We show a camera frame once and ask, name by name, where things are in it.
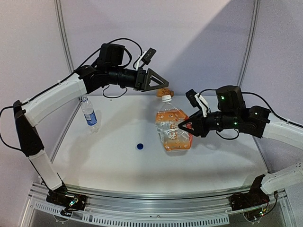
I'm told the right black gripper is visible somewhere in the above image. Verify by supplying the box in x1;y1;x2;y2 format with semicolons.
178;110;238;138

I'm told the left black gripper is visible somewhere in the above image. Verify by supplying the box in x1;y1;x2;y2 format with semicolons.
107;66;169;92

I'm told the crushed orange label bottle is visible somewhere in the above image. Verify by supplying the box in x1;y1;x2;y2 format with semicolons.
155;101;193;152

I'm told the white bottle cap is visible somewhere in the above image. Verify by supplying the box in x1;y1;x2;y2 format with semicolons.
161;95;172;102

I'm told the blue bottle cap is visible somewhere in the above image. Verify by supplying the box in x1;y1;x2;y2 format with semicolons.
137;143;144;150

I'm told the clear bottle blue label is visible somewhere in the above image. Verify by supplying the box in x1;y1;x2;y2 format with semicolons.
80;96;99;133

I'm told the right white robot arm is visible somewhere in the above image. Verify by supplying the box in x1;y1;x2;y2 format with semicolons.
178;85;303;206

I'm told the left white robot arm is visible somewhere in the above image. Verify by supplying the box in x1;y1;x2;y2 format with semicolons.
10;40;169;205

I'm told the small brown bottle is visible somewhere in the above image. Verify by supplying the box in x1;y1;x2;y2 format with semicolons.
156;88;174;97

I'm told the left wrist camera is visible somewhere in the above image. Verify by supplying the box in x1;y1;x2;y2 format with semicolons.
134;48;157;70

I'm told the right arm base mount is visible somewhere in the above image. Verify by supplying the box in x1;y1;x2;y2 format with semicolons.
229;185;278;220

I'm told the aluminium front rail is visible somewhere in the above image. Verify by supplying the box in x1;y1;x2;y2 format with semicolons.
22;183;295;227

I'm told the left aluminium corner post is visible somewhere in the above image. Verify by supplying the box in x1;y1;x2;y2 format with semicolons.
54;0;74;72

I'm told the aluminium corner post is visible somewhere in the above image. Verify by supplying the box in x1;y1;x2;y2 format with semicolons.
237;0;260;87
54;0;74;72

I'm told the right aluminium corner post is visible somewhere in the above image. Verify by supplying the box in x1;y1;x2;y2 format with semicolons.
237;0;260;87

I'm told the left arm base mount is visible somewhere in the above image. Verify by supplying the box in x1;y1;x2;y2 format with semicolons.
46;186;88;217

